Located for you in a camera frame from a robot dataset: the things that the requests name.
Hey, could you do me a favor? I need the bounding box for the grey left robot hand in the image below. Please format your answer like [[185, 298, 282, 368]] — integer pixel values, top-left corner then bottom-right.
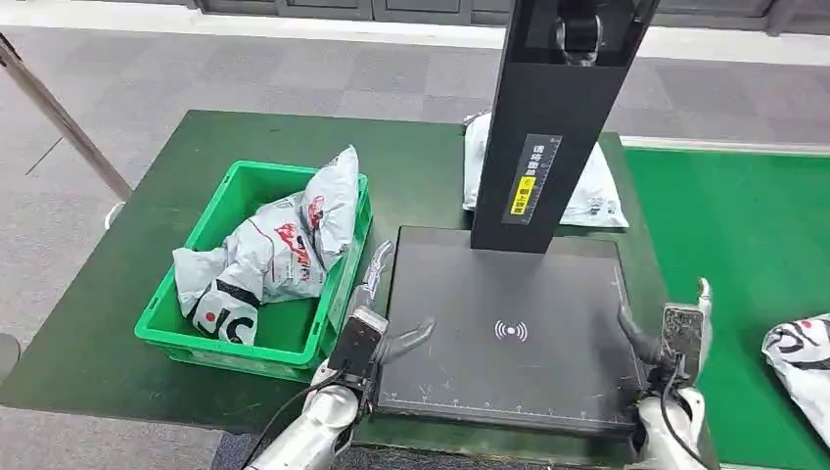
[[352, 240, 438, 366]]

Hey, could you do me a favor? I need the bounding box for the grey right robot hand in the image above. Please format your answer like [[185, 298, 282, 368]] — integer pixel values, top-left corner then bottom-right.
[[616, 276, 715, 369]]

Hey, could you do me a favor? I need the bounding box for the green plastic crate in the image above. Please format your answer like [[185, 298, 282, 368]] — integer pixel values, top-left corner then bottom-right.
[[134, 160, 375, 385]]

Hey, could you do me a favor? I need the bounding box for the white parcel bag red print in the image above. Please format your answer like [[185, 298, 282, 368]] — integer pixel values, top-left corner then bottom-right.
[[299, 144, 361, 272]]

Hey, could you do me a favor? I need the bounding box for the white parcel bag black print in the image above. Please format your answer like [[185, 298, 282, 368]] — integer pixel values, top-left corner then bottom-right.
[[171, 193, 333, 347], [761, 313, 830, 450]]

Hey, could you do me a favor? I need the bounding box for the bright green mat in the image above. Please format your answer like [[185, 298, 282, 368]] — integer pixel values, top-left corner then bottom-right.
[[622, 147, 830, 470]]

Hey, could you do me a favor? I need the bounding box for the plain white parcel bag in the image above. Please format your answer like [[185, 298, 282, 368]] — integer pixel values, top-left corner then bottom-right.
[[462, 111, 630, 229]]

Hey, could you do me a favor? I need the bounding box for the black yellow column label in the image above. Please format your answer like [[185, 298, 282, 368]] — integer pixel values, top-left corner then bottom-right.
[[500, 133, 564, 227]]

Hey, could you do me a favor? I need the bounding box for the black scanner column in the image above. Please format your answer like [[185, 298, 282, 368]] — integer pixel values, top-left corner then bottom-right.
[[470, 0, 662, 255]]

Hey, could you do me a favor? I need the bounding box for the dark grey cabinet row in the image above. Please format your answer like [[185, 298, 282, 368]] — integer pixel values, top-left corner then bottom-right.
[[194, 0, 830, 37]]

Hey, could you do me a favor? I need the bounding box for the dark round floor object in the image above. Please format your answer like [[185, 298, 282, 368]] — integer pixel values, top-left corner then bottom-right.
[[0, 332, 22, 384]]

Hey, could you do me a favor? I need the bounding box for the grey metal pole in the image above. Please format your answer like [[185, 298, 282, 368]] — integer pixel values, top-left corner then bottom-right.
[[0, 32, 135, 203]]

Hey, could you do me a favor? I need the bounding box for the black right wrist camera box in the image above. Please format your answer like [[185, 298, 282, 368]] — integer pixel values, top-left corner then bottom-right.
[[658, 303, 706, 382]]

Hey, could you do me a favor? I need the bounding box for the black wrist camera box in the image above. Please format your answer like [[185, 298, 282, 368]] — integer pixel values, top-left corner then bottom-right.
[[658, 303, 706, 382], [326, 306, 390, 385]]

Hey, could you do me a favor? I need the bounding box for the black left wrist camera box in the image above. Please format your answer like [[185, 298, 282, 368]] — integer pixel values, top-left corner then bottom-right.
[[326, 306, 390, 385]]

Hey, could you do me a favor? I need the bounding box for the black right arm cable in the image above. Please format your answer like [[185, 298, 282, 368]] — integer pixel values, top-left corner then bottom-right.
[[658, 352, 710, 470]]

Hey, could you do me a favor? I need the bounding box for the black scanner base plate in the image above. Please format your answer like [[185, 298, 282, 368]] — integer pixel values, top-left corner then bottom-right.
[[374, 224, 652, 438]]

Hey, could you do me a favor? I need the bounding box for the scanner camera lens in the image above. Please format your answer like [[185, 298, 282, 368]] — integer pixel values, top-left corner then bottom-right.
[[556, 11, 604, 68]]

